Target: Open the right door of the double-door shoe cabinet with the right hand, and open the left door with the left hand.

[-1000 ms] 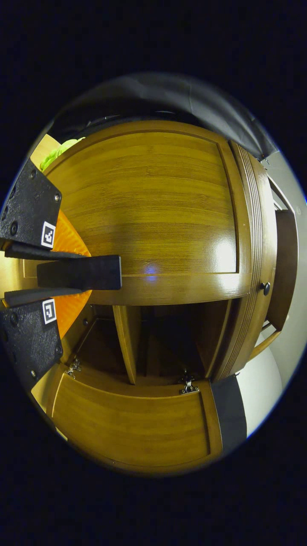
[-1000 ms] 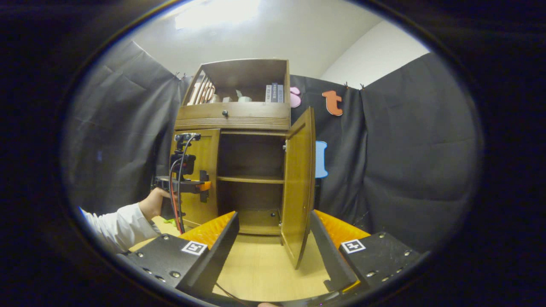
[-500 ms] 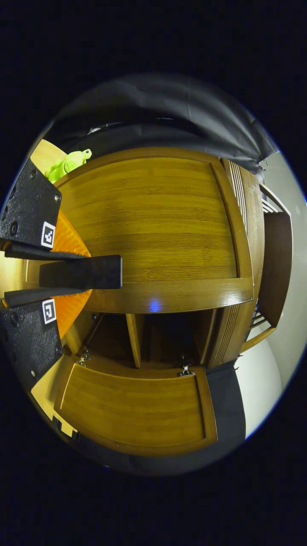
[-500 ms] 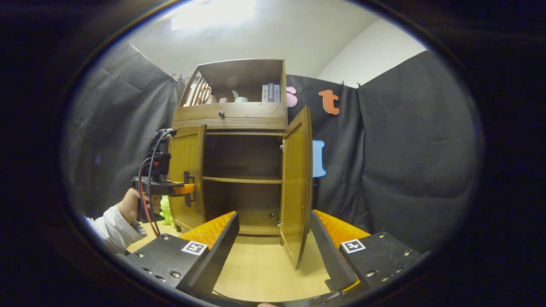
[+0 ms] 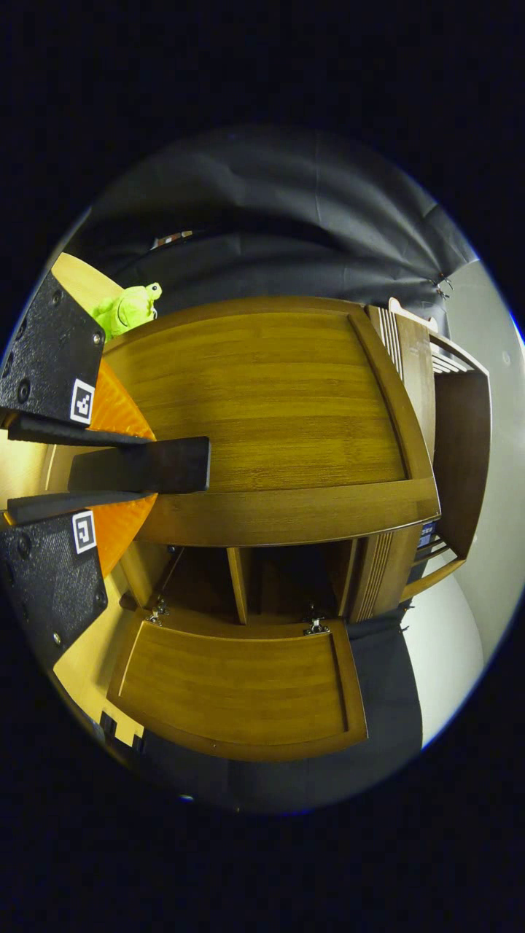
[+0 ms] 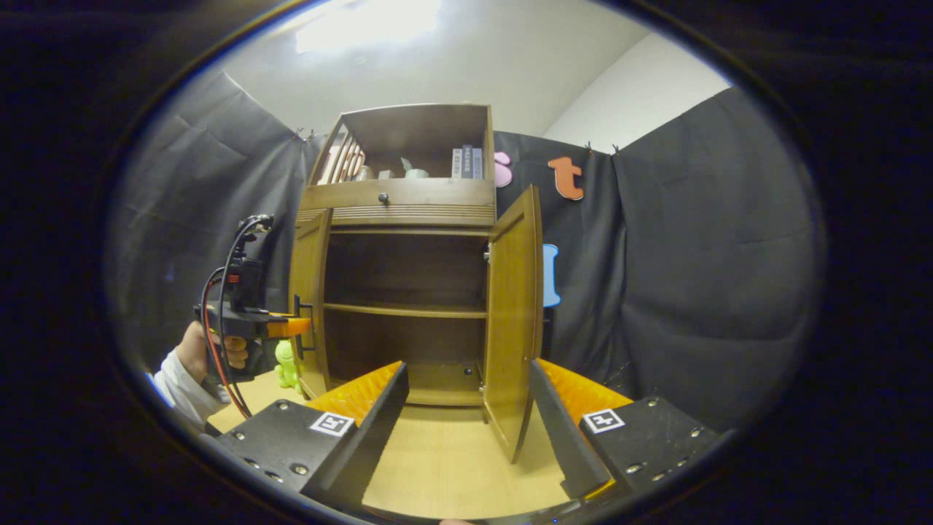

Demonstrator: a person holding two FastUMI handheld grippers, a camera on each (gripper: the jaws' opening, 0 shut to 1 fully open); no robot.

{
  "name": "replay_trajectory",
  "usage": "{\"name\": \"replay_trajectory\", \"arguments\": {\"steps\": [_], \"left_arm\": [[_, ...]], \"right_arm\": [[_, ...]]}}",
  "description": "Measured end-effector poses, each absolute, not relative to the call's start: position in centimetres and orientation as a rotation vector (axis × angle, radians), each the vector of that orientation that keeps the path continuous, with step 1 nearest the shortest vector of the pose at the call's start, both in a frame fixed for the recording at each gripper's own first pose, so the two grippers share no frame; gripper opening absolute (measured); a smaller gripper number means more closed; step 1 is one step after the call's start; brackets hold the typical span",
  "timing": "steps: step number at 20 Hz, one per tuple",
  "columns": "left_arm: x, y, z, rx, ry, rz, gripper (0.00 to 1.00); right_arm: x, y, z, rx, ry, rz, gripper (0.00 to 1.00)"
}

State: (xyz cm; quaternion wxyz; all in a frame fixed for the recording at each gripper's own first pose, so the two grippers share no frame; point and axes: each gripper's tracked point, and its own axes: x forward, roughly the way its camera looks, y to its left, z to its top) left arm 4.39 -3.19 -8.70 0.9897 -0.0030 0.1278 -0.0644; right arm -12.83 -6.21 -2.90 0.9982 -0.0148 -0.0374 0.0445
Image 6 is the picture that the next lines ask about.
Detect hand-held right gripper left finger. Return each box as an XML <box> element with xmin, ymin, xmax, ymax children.
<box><xmin>198</xmin><ymin>360</ymin><xmax>410</xmax><ymax>513</ymax></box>

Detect red cable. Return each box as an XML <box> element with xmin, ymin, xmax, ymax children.
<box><xmin>202</xmin><ymin>266</ymin><xmax>252</xmax><ymax>420</ymax></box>

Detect wooden cabinet drawer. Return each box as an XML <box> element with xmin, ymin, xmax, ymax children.
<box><xmin>300</xmin><ymin>180</ymin><xmax>496</xmax><ymax>214</ymax></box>

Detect black backdrop cloth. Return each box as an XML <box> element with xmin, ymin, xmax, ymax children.
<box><xmin>109</xmin><ymin>69</ymin><xmax>828</xmax><ymax>435</ymax></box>

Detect black cable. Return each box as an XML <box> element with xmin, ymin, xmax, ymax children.
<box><xmin>215</xmin><ymin>214</ymin><xmax>276</xmax><ymax>387</ymax></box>

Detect wooden inner cabinet shelf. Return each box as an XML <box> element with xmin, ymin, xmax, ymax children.
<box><xmin>324</xmin><ymin>303</ymin><xmax>488</xmax><ymax>319</ymax></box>

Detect green toy figure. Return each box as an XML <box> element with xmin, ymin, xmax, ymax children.
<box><xmin>275</xmin><ymin>339</ymin><xmax>302</xmax><ymax>391</ymax></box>

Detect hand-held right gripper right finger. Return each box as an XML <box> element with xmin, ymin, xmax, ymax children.
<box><xmin>528</xmin><ymin>357</ymin><xmax>735</xmax><ymax>502</ymax></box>

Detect wooden double-door shoe cabinet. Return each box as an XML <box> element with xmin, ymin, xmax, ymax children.
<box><xmin>288</xmin><ymin>104</ymin><xmax>544</xmax><ymax>464</ymax></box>

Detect wooden cabinet door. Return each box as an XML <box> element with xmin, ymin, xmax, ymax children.
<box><xmin>289</xmin><ymin>209</ymin><xmax>334</xmax><ymax>400</ymax></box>
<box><xmin>483</xmin><ymin>184</ymin><xmax>544</xmax><ymax>464</ymax></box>

